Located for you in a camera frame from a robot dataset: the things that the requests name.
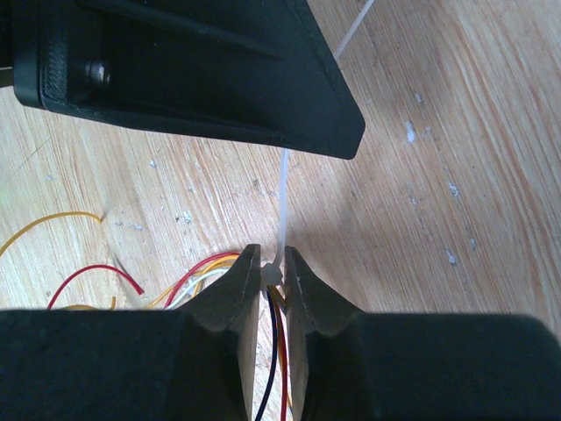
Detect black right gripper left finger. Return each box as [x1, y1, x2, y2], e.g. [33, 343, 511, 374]
[1, 245, 260, 420]

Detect yellow wire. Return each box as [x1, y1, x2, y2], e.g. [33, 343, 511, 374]
[0, 211, 117, 311]

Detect dark purple wire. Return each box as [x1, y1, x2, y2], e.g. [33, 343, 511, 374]
[252, 289, 280, 421]

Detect red wire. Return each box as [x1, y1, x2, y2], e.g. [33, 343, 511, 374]
[46, 252, 289, 421]

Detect clear zip tie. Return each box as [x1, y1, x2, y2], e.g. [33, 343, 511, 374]
[260, 0, 374, 296]

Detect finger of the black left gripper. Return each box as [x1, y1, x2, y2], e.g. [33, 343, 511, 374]
[11, 1, 366, 160]

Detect orange wire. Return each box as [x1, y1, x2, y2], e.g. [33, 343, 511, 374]
[146, 256, 294, 409]

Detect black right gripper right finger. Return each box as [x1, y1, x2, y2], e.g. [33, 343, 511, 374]
[285, 246, 560, 420]

